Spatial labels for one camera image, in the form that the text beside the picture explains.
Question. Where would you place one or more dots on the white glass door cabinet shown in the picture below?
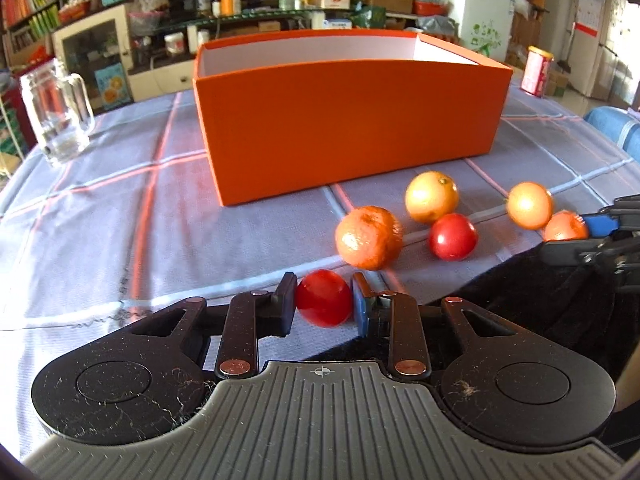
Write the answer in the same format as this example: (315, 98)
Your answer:
(98, 49)

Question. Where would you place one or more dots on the plaid blue tablecloth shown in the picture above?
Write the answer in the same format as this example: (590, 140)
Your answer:
(134, 224)

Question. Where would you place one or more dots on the blue cushion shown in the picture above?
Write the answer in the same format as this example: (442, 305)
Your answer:
(622, 127)

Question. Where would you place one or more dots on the yellow orange near box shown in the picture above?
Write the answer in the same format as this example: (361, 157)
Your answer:
(430, 196)

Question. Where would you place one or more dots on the dark bookshelf with books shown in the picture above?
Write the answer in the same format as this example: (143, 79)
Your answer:
(25, 25)

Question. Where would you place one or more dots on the orange cardboard box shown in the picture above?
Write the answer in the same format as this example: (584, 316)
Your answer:
(284, 111)

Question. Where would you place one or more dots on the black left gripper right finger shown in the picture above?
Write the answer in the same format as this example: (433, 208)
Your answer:
(395, 317)

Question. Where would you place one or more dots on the large mottled orange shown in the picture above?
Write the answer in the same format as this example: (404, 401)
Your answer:
(369, 238)

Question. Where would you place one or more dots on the clear glass jar mug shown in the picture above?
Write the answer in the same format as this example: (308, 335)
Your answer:
(59, 111)

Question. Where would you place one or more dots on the white mini fridge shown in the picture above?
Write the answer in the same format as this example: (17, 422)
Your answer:
(484, 26)

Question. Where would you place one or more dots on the yellow orange right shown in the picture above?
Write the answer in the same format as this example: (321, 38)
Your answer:
(529, 205)

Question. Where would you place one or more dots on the white tv cabinet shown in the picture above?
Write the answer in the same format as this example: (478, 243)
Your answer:
(164, 76)

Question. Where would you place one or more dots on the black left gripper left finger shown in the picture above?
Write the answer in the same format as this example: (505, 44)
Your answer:
(251, 316)

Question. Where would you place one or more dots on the red tomato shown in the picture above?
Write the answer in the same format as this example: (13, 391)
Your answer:
(324, 299)
(452, 237)

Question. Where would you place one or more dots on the red drink can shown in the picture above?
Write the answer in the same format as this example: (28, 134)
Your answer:
(535, 73)

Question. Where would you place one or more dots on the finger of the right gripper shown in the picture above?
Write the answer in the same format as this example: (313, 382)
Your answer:
(621, 216)
(602, 252)

